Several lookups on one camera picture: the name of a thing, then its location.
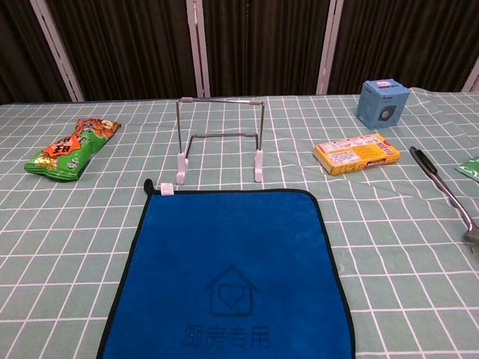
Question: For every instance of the dark brown curtain panel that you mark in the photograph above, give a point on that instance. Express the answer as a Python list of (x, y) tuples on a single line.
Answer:
[(262, 48), (18, 48), (404, 37), (123, 48)]

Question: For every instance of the white partition post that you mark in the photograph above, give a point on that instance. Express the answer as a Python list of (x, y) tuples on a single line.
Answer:
[(56, 48), (329, 48), (472, 80), (198, 48)]

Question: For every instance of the green foil packet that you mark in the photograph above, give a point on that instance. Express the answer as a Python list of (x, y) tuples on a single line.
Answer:
[(471, 168)]

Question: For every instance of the light blue cube box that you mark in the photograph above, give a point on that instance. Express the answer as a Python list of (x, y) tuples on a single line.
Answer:
[(381, 104)]

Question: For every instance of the green snack bag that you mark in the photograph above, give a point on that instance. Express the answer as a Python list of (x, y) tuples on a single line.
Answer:
[(67, 153)]

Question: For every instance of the yellow flat carton box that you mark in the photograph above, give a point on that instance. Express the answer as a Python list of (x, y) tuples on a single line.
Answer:
[(355, 153)]

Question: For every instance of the green white checked tablecloth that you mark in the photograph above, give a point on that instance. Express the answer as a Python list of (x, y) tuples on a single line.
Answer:
[(75, 243)]

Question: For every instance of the blue kitchen towel black trim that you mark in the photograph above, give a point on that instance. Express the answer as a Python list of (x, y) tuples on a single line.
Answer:
[(224, 243)]

